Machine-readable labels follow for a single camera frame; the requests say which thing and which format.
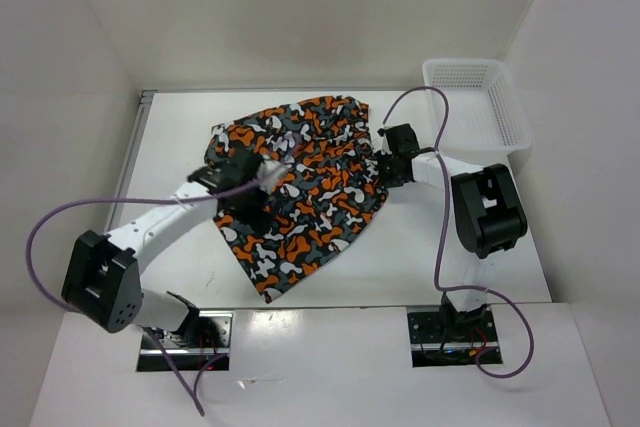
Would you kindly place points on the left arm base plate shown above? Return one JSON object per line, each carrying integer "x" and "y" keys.
{"x": 208, "y": 348}

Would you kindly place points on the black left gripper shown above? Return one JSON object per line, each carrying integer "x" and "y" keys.
{"x": 258, "y": 220}

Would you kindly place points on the orange camouflage shorts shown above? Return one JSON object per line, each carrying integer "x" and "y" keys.
{"x": 325, "y": 201}

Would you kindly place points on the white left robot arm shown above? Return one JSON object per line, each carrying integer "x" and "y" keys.
{"x": 103, "y": 280}

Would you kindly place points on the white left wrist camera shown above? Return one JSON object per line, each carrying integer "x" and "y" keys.
{"x": 270, "y": 173}

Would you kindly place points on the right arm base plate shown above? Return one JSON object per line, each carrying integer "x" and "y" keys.
{"x": 434, "y": 345}

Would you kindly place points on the white plastic basket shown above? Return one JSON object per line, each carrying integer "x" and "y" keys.
{"x": 485, "y": 114}

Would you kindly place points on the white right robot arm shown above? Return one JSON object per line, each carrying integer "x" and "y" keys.
{"x": 481, "y": 201}

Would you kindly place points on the aluminium table edge rail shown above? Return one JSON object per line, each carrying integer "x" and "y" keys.
{"x": 113, "y": 157}

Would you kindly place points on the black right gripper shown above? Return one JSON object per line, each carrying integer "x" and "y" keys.
{"x": 384, "y": 178}

